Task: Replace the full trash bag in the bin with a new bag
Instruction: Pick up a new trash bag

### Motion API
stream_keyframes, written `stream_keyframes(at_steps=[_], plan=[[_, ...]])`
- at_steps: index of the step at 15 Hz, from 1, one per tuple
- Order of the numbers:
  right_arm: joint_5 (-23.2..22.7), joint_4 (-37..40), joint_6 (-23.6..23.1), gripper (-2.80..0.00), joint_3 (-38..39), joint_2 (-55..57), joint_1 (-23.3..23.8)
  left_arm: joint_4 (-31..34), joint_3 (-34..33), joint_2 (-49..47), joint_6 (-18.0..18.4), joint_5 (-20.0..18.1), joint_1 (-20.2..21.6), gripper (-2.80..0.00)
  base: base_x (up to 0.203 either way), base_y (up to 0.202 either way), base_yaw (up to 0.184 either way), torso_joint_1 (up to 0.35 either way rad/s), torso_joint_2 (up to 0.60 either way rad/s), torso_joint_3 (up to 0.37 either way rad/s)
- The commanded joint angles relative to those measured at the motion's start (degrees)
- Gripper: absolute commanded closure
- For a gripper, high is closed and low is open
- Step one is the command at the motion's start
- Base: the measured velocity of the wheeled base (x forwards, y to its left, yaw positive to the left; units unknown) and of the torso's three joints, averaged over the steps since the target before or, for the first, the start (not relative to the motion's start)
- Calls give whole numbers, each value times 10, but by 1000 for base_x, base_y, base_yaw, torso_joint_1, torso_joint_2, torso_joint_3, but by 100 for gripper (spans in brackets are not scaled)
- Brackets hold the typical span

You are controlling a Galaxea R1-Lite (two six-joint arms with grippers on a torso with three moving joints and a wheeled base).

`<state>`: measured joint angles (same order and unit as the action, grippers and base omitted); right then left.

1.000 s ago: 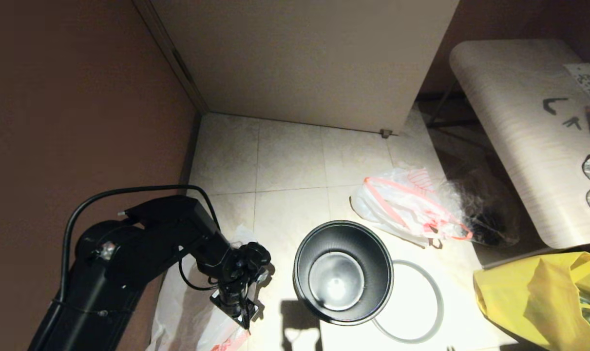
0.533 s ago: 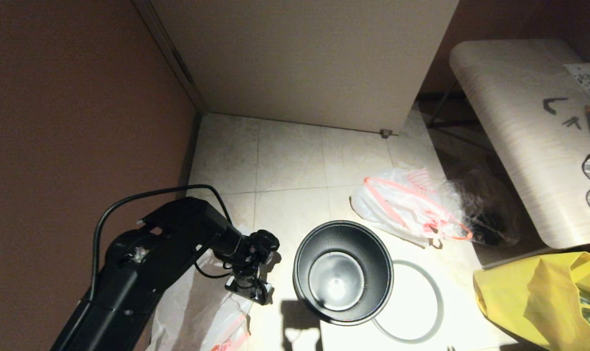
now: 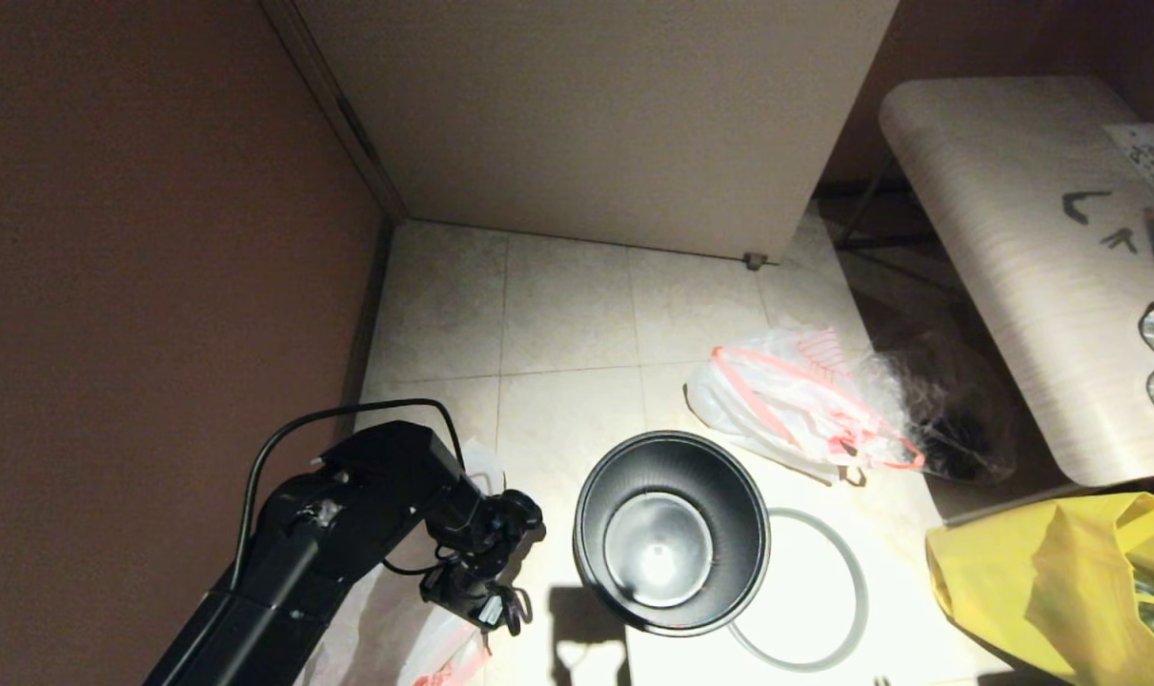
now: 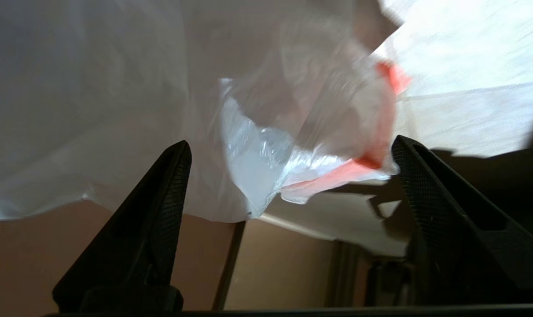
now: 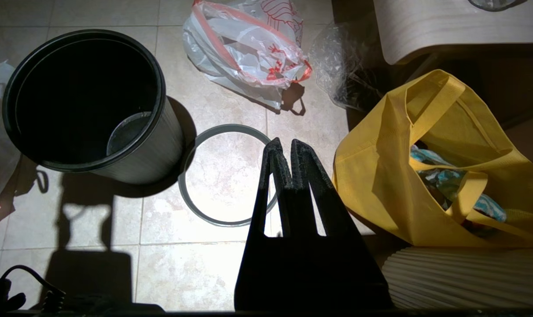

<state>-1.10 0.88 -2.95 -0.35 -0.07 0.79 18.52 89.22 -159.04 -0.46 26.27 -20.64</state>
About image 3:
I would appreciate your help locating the black round trash bin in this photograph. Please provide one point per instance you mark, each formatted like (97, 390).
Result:
(672, 467)

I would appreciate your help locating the crumpled clear plastic bag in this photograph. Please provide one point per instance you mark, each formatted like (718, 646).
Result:
(967, 419)

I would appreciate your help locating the black L-shaped hex key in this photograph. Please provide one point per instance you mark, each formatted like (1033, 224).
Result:
(1072, 208)

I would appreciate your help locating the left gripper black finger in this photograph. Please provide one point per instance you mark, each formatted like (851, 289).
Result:
(508, 612)
(523, 608)

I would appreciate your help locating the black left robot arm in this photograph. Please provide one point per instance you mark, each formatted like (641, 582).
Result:
(348, 514)

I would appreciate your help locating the yellow plastic bag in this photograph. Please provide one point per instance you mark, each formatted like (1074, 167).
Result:
(1043, 581)

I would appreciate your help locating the white plastic bag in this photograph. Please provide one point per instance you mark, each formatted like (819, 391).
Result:
(395, 629)

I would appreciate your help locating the small grey door stopper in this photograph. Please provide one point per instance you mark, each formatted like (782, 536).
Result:
(754, 261)

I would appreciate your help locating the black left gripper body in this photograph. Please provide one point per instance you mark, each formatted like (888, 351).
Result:
(486, 534)

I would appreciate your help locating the white door panel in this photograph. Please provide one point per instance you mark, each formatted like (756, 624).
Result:
(596, 114)

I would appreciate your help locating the black metal table frame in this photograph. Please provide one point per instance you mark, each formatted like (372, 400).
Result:
(881, 243)

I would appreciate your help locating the brown door frame strip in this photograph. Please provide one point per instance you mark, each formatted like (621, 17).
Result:
(324, 86)

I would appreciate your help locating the small black hex keys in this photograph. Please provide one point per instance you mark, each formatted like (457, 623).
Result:
(1120, 241)

